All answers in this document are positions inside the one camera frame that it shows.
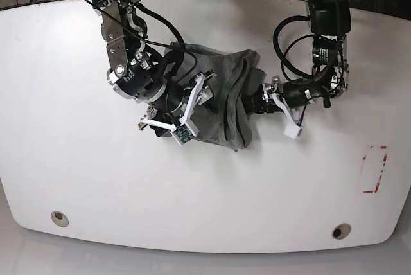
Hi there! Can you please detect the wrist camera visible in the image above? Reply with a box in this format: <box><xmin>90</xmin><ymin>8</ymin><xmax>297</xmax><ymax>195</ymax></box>
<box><xmin>170</xmin><ymin>124</ymin><xmax>199</xmax><ymax>146</ymax></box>
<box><xmin>283</xmin><ymin>123</ymin><xmax>302</xmax><ymax>139</ymax></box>

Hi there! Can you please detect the left table grommet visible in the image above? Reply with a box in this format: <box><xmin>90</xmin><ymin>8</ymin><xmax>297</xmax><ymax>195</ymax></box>
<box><xmin>51</xmin><ymin>211</ymin><xmax>69</xmax><ymax>228</ymax></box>

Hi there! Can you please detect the grey T-shirt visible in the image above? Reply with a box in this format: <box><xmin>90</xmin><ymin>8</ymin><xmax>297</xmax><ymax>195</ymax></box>
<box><xmin>182</xmin><ymin>44</ymin><xmax>266</xmax><ymax>150</ymax></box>

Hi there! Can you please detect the table grommet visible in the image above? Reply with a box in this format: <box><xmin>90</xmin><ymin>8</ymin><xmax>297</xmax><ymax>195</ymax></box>
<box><xmin>51</xmin><ymin>211</ymin><xmax>69</xmax><ymax>228</ymax></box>
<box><xmin>331</xmin><ymin>223</ymin><xmax>351</xmax><ymax>240</ymax></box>

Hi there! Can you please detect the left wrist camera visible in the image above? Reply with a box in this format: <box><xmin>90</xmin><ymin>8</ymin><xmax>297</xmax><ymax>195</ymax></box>
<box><xmin>283</xmin><ymin>123</ymin><xmax>302</xmax><ymax>139</ymax></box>

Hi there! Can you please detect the red tape marker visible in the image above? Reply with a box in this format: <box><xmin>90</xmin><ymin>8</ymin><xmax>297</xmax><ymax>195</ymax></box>
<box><xmin>359</xmin><ymin>145</ymin><xmax>388</xmax><ymax>193</ymax></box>

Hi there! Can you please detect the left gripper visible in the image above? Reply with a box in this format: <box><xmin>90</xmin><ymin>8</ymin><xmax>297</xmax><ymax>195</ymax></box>
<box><xmin>253</xmin><ymin>76</ymin><xmax>305</xmax><ymax>126</ymax></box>

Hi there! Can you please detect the right table grommet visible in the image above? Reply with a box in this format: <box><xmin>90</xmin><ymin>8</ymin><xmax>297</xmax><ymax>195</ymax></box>
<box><xmin>331</xmin><ymin>223</ymin><xmax>351</xmax><ymax>240</ymax></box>

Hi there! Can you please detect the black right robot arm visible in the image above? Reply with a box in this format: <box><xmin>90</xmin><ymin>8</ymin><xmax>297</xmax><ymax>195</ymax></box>
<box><xmin>91</xmin><ymin>0</ymin><xmax>215</xmax><ymax>144</ymax></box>

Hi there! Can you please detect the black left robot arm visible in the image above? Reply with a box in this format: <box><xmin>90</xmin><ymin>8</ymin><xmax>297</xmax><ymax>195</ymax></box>
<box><xmin>242</xmin><ymin>0</ymin><xmax>351</xmax><ymax>126</ymax></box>

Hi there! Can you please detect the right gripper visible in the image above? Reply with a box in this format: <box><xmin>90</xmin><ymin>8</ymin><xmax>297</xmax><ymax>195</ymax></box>
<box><xmin>138</xmin><ymin>71</ymin><xmax>216</xmax><ymax>134</ymax></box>

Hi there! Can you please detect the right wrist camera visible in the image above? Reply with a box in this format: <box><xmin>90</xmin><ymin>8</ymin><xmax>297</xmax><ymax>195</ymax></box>
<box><xmin>170</xmin><ymin>124</ymin><xmax>199</xmax><ymax>146</ymax></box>

